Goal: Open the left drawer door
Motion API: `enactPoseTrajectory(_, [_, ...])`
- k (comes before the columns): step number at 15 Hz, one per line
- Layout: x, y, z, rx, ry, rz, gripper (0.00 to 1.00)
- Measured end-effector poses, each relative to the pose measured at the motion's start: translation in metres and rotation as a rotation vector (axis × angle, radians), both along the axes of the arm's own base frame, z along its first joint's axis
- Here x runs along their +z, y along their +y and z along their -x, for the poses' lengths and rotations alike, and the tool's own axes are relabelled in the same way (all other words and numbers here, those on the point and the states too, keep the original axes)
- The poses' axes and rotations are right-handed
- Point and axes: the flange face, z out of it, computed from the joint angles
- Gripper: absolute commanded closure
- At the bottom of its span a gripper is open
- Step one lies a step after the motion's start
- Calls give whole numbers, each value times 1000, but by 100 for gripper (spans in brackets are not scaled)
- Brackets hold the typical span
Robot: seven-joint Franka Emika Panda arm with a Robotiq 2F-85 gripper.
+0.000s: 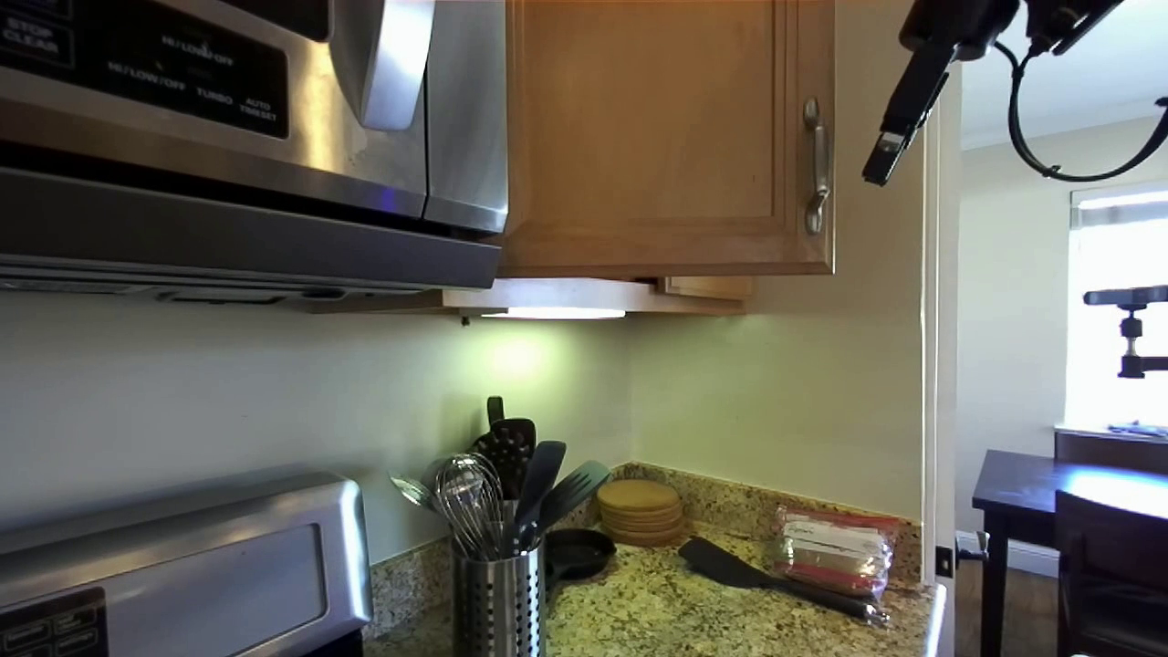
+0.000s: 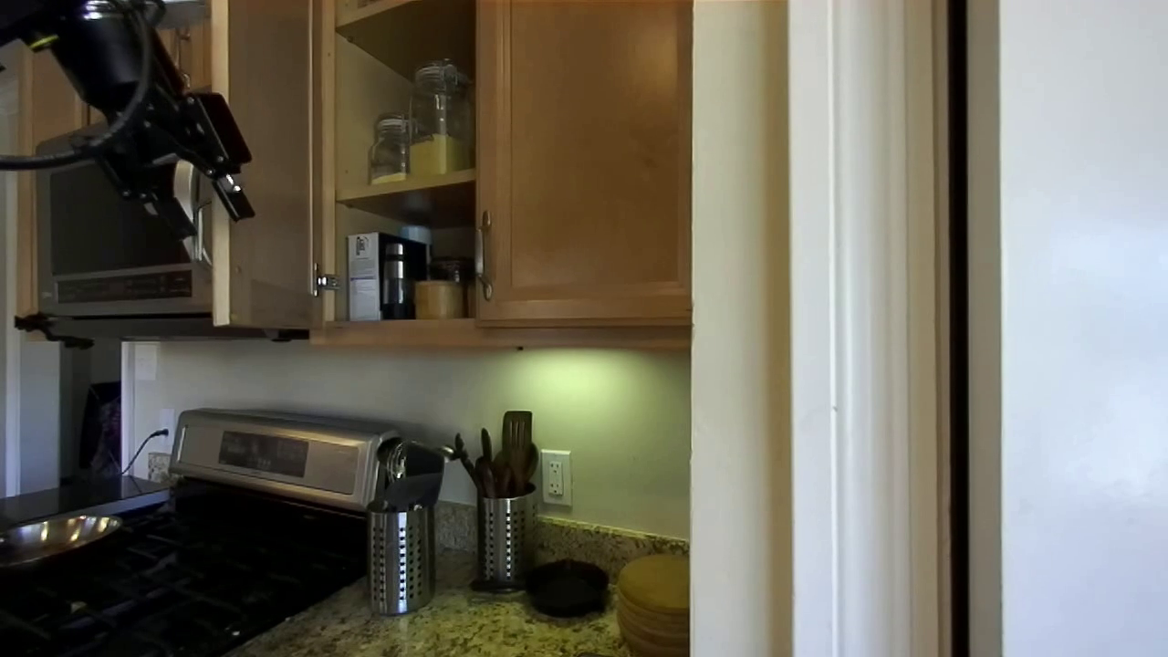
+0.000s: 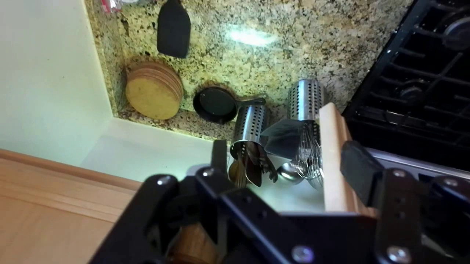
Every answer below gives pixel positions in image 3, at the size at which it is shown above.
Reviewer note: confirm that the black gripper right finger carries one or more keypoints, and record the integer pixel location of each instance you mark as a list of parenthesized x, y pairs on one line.
[(398, 214)]

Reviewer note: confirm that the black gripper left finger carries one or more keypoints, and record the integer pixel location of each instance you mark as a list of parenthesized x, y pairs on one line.
[(132, 224)]

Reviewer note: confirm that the wooden wall cabinet frame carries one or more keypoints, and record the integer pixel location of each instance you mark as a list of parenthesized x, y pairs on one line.
[(49, 169)]

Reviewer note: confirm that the black round bowl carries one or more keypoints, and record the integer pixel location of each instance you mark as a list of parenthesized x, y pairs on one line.
[(215, 104)]

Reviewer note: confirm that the perforated steel holder with whisk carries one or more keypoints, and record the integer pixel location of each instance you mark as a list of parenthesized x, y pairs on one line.
[(304, 97)]

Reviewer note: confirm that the wooden spoon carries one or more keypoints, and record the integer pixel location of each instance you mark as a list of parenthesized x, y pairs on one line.
[(237, 173)]

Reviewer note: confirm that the red packaged food box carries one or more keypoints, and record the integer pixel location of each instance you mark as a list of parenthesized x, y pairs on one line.
[(110, 4)]

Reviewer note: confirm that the steel ladle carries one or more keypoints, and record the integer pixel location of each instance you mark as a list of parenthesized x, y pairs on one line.
[(291, 172)]

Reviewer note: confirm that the black flat spatula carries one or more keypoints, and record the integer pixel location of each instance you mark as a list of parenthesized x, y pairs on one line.
[(173, 29)]

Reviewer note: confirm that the perforated steel holder dark utensils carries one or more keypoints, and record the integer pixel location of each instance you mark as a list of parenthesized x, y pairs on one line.
[(250, 126)]

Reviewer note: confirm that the wooden cabinet door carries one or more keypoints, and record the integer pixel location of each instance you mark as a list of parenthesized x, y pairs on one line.
[(335, 155)]

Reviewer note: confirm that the wooden cabinet door staying shut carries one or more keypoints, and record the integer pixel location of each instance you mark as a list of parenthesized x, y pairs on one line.
[(49, 229)]

